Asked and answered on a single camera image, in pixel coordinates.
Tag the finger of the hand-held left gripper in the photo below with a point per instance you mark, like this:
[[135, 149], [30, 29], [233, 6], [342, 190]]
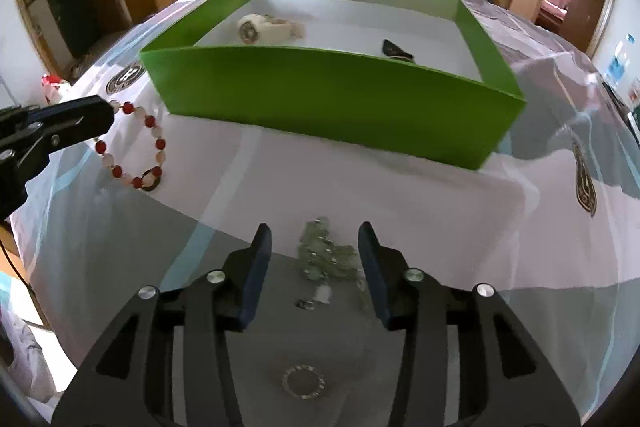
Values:
[[75, 132], [75, 109]]

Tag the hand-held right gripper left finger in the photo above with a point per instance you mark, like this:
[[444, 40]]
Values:
[[255, 277]]

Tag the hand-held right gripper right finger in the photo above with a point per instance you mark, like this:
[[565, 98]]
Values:
[[375, 277]]

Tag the green cardboard box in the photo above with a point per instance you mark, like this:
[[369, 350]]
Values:
[[325, 92]]

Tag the white wristwatch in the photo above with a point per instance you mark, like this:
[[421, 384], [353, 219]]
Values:
[[265, 27]]

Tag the black wristwatch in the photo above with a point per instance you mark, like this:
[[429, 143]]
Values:
[[395, 49]]

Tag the white and red shopping bag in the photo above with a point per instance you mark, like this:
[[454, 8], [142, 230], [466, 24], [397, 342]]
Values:
[[55, 89]]

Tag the dark entrance door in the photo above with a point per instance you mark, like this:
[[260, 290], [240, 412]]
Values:
[[67, 7]]

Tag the white cloth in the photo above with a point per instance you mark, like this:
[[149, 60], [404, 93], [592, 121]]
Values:
[[25, 357]]

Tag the clear water bottle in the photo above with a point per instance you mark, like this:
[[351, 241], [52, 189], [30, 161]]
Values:
[[619, 62]]

